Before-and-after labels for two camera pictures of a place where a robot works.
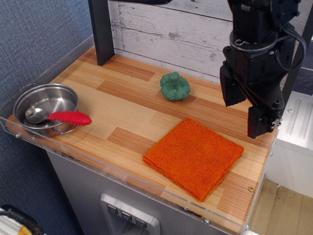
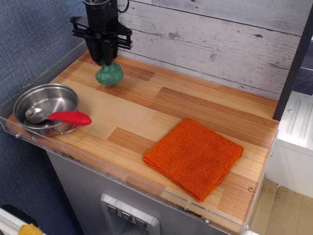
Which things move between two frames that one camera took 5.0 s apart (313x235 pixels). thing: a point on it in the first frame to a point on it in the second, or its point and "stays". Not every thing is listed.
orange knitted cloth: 194,156 stays
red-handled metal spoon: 35,115 stays
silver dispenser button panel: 121,218 stays
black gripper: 255,61 to 101,22
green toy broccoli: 173,87 to 109,75
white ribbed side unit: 290,163 stays
